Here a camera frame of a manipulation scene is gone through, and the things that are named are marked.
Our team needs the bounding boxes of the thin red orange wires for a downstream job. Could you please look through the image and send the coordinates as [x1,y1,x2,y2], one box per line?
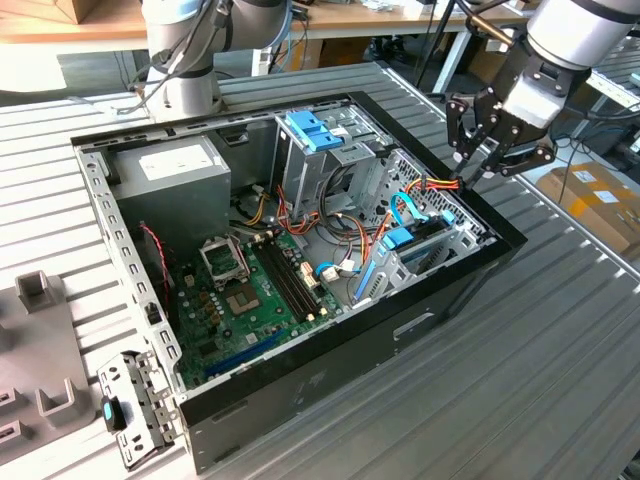
[338,218,392,274]

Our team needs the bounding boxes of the grey power supply unit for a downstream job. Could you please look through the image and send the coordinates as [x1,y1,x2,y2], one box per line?
[107,134,234,251]

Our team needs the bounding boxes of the silver perforated disk bay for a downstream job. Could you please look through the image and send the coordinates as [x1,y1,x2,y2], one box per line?
[349,147,501,307]

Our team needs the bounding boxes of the black RAM slot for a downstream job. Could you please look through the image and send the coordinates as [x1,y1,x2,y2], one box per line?
[264,239,321,316]
[252,242,307,324]

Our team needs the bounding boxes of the silver optical drive cage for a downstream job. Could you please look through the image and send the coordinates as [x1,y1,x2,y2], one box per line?
[274,107,389,221]

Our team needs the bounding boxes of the yellow wire bundle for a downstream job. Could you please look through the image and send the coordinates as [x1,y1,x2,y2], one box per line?
[230,183,275,227]

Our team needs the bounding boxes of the black PC case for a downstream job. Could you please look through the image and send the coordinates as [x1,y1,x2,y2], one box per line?
[69,89,529,476]

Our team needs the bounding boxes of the hard disk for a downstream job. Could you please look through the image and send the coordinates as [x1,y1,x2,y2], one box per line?
[352,210,455,304]

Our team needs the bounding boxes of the cardboard box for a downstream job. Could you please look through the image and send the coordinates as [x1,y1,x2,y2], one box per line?
[537,162,640,261]

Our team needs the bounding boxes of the metal socket cover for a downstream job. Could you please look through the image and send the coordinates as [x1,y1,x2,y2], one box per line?
[198,238,250,287]

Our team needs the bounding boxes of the blue expansion slot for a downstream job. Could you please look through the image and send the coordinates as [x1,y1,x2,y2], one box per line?
[202,327,291,380]

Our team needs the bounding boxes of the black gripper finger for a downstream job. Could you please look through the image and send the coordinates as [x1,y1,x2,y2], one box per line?
[446,92,482,188]
[463,141,555,191]

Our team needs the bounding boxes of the CPU socket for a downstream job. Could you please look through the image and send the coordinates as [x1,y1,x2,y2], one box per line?
[223,282,264,319]

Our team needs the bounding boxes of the green motherboard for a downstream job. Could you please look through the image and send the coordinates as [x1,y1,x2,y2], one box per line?
[167,229,351,391]

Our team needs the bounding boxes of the red yellow power wire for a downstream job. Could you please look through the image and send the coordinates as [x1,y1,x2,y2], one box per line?
[407,174,464,195]

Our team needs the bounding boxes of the red orange wire bundle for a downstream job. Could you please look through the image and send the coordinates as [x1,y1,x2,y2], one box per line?
[273,183,322,237]

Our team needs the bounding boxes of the black blue retention latch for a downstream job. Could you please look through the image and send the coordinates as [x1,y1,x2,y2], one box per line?
[99,396,125,432]

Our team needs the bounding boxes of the grey parts rack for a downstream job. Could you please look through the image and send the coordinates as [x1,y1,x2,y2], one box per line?
[0,269,99,444]

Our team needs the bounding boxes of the blue drive latch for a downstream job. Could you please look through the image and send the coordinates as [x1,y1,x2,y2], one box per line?
[285,110,344,154]

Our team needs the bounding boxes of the silver slot cover bracket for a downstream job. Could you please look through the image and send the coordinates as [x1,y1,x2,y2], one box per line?
[97,349,180,474]

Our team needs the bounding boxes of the wooden desk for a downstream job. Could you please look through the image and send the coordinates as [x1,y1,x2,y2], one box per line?
[0,0,151,44]

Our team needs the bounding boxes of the red black fan wire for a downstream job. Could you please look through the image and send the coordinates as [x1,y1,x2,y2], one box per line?
[138,223,175,306]

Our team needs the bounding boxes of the white power adapter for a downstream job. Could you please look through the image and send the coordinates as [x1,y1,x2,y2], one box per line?
[250,48,272,77]

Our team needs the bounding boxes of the blue data wire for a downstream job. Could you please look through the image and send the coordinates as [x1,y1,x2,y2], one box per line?
[388,191,432,227]

